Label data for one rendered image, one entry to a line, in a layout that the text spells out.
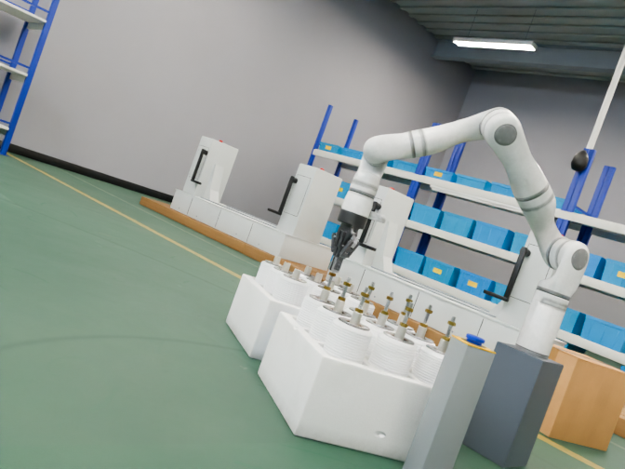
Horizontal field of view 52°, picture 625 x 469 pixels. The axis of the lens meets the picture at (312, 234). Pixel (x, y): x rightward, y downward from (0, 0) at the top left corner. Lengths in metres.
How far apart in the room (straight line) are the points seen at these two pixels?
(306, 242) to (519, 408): 3.24
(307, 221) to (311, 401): 3.47
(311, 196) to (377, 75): 5.77
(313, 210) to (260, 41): 4.34
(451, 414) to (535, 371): 0.48
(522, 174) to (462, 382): 0.60
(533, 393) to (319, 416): 0.64
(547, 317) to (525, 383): 0.19
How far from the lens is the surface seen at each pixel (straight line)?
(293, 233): 4.72
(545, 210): 1.75
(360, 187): 1.62
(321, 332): 1.52
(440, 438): 1.38
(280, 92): 9.03
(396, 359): 1.46
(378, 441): 1.48
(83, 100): 7.62
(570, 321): 6.28
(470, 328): 3.64
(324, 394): 1.39
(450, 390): 1.35
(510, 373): 1.82
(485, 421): 1.85
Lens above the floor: 0.45
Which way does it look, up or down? 2 degrees down
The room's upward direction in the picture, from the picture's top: 20 degrees clockwise
